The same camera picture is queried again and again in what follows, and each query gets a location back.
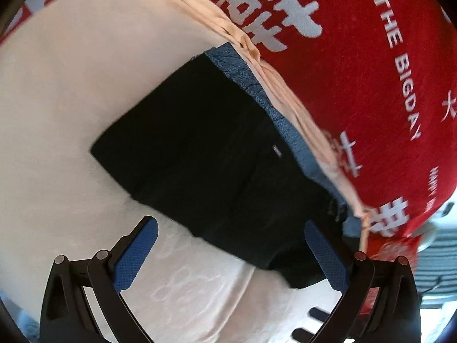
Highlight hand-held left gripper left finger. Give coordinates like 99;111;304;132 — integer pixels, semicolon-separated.
39;215;159;343

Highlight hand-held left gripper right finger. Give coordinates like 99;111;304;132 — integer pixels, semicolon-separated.
304;220;424;343

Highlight black pants blue floral stripes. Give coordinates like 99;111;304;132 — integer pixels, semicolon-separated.
90;41;363;290

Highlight grey ribbed fixture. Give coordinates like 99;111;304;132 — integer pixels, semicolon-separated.
416;200;457;308

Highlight peach bed sheet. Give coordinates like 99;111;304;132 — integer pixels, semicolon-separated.
0;0;372;343

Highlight red printed blanket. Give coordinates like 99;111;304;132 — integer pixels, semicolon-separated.
0;0;457;329

